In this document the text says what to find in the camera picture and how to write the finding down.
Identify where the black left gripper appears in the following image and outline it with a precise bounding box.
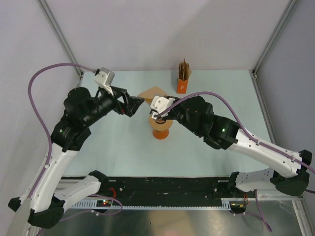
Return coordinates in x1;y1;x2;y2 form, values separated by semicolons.
83;84;144;127

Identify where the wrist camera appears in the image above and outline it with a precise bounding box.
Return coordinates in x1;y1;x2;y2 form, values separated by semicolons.
94;67;115;96
150;95;175;120

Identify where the orange coffee filter box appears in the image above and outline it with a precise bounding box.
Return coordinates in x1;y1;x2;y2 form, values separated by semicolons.
176;79;189;94

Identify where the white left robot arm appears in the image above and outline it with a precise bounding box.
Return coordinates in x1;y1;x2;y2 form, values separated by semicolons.
7;87;144;236

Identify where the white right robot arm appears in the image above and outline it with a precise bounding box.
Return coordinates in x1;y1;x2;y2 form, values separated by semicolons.
151;95;312;197

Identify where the brown paper coffee filter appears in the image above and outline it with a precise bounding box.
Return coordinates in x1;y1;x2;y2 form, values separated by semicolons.
138;86;167;105

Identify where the white cable duct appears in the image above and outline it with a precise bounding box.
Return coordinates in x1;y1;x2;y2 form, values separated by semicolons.
70;199;231;211

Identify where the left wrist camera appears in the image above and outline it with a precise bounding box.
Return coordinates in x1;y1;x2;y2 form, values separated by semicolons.
94;67;115;96

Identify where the orange glass carafe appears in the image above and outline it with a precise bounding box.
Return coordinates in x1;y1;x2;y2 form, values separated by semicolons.
152;129;169;140

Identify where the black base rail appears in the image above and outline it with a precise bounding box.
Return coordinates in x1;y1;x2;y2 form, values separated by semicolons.
81;176;258;207

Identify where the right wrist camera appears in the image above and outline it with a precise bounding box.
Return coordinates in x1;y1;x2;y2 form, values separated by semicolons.
150;95;175;120

